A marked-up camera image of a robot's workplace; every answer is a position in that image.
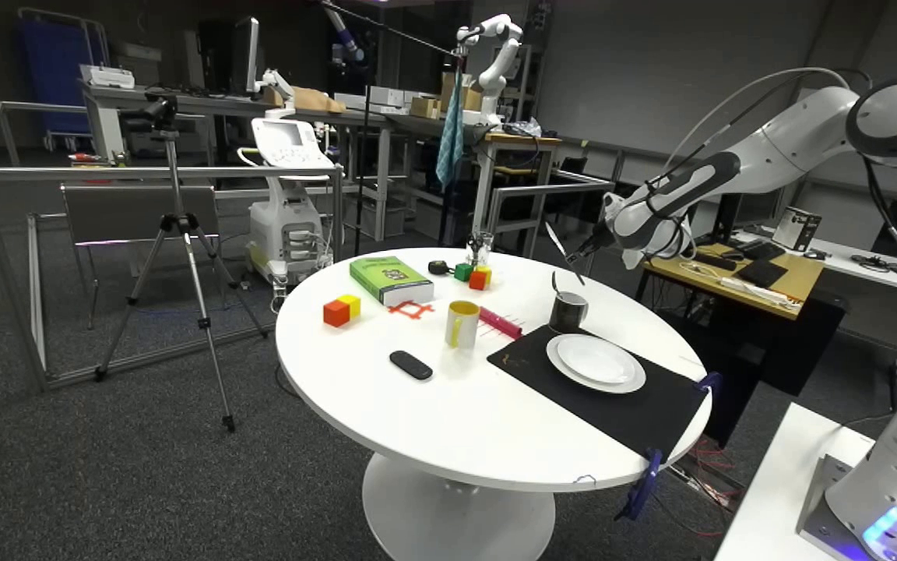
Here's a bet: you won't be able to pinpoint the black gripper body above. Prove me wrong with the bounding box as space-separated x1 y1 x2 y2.
573 221 615 259

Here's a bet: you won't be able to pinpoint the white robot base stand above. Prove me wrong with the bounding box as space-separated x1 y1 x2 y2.
717 406 897 561

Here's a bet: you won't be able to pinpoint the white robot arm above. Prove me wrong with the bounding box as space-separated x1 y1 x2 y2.
600 79 897 561

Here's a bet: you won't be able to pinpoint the black and white mug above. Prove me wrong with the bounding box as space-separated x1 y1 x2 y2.
551 291 588 333

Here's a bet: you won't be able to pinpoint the yellow and white mug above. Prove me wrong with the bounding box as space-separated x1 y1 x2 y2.
445 300 480 348

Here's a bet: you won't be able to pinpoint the white round plate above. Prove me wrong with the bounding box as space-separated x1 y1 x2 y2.
546 333 647 397

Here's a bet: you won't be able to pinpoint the orange and yellow cubes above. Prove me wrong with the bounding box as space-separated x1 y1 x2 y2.
468 266 492 291

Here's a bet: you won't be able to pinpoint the pink rectangular block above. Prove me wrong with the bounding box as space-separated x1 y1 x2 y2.
480 310 524 341

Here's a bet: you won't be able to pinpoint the green and black cube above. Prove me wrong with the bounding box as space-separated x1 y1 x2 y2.
453 262 474 283

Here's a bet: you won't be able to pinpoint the green book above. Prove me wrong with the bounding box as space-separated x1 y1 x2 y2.
348 257 432 307

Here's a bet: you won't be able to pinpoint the black remote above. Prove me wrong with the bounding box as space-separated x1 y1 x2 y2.
388 348 432 381

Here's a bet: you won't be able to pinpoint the yellow cube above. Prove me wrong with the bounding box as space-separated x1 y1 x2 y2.
339 293 361 317

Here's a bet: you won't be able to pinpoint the red cube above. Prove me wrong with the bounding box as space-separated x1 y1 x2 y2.
324 300 351 328

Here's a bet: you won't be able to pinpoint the orange frame piece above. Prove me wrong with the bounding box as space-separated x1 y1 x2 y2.
388 300 432 322

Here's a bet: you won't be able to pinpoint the black camera tripod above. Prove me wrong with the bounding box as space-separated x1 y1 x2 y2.
94 93 268 434

